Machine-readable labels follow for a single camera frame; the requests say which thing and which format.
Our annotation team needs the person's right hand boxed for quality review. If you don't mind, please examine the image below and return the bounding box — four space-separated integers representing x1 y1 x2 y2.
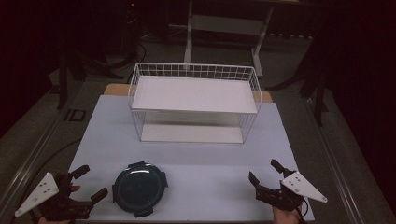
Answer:
272 204 304 224

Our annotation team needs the white wire shelf rack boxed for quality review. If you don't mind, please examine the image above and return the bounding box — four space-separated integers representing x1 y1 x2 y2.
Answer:
127 62 263 145

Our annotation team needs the bundle of black floor cables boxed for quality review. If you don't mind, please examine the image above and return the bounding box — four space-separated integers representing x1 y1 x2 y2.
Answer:
74 40 148 80

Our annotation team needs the black square floor frame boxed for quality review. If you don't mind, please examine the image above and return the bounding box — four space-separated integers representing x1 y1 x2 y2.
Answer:
63 108 87 123

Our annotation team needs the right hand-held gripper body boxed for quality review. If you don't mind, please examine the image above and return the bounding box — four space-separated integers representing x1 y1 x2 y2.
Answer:
255 171 329 213

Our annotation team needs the person's left hand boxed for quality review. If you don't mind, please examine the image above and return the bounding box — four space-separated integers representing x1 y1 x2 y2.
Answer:
37 184 81 224

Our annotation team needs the white metal frame stand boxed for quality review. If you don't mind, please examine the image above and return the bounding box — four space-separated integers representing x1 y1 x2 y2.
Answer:
182 0 276 77

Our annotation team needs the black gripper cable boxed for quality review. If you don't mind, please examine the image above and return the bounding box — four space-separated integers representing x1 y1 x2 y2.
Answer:
296 198 310 224

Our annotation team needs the black metal stand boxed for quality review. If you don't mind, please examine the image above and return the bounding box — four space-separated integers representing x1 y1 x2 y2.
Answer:
56 46 89 110
266 31 330 127

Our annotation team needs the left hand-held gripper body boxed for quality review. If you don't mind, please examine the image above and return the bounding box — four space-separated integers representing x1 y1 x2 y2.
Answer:
14 172 94 222

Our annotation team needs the round dark container lid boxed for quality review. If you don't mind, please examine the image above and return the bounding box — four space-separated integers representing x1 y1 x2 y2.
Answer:
111 161 169 218

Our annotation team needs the dark equipment rack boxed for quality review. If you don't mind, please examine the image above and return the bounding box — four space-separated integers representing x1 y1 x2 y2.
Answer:
122 0 142 48

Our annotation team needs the pale blue table cover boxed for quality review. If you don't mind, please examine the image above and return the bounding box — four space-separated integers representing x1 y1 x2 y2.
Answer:
67 94 316 222

